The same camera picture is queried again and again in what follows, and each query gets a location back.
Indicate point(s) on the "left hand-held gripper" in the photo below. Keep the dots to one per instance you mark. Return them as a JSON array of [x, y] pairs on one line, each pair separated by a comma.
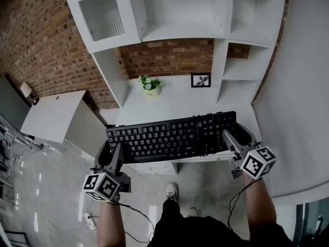
[[102, 185]]

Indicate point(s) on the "black picture frame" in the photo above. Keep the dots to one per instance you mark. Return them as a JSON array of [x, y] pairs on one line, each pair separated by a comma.
[[200, 80]]

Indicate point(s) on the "black framed board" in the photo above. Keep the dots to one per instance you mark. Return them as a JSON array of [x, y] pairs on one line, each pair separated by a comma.
[[16, 238]]

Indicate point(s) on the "white power strip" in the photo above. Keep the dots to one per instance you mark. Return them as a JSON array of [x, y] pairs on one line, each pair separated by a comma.
[[90, 220]]

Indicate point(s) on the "small white table lamp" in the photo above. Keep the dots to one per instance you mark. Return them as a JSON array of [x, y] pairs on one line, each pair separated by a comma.
[[25, 89]]

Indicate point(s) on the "person's white shoe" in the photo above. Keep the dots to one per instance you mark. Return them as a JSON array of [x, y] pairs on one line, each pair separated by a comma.
[[171, 191], [191, 212]]

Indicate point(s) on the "person's black trousers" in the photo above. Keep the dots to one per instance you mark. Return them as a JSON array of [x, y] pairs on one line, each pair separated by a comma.
[[205, 233]]

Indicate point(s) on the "person's right forearm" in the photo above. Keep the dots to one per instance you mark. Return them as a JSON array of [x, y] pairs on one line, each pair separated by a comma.
[[259, 207]]

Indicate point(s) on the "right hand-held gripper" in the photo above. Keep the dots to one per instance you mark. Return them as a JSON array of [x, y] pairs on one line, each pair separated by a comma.
[[257, 163]]

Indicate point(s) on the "black keyboard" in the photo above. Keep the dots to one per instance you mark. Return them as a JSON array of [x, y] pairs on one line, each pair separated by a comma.
[[159, 140]]

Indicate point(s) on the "potted plant in white pot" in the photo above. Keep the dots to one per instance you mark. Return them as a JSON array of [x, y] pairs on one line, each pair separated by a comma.
[[152, 87]]

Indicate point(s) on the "person's left forearm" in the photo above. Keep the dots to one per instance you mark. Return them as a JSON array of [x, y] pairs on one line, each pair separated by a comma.
[[110, 222]]

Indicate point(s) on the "white side table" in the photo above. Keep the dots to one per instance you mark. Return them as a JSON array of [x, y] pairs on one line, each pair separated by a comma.
[[54, 114]]

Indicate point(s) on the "white desk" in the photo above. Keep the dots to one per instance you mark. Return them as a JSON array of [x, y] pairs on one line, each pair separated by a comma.
[[180, 102]]

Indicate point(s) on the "white shelf unit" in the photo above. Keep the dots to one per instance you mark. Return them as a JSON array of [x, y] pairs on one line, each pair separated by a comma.
[[180, 17]]

